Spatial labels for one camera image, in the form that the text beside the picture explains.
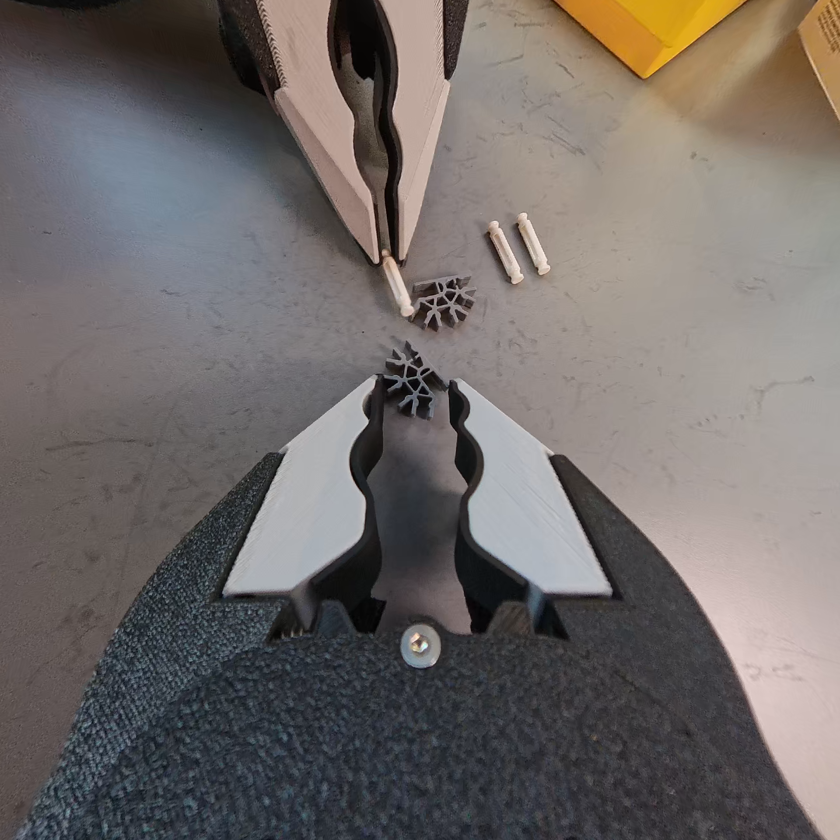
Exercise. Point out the folded building instruction booklet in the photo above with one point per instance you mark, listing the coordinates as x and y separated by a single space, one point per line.
823 52

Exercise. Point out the grey desk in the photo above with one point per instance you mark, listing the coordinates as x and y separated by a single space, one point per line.
164 295

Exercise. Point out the grey half-round connector piece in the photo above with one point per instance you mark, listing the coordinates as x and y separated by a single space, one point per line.
443 305

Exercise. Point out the short white rod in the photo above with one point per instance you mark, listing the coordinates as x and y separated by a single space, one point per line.
533 243
397 289
505 253

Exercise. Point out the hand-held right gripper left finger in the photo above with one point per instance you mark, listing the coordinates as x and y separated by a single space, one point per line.
295 525

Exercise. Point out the yellow plastic bin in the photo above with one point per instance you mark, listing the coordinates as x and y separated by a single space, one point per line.
643 33

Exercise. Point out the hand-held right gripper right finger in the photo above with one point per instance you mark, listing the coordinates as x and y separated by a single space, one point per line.
531 525

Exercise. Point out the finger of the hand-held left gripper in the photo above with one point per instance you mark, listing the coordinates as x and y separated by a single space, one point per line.
308 98
420 98

